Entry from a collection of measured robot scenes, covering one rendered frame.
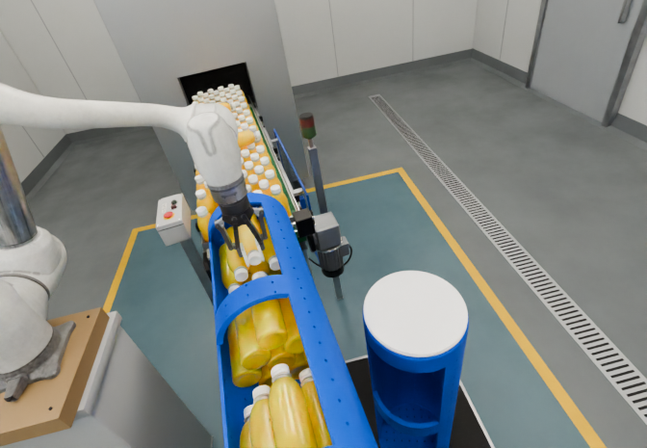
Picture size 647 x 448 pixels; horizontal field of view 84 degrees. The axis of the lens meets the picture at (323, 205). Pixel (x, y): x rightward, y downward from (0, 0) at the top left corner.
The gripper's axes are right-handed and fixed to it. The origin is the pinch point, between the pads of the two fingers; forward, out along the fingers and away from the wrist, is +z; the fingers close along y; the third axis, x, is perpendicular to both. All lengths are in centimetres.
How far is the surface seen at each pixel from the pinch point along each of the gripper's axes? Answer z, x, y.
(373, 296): 15.5, -16.4, 29.2
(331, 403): -1.6, -48.1, 8.3
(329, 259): 53, 39, 29
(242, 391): 17.1, -28.8, -11.4
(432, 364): 20, -39, 35
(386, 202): 119, 145, 105
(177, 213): 9, 46, -26
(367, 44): 68, 430, 211
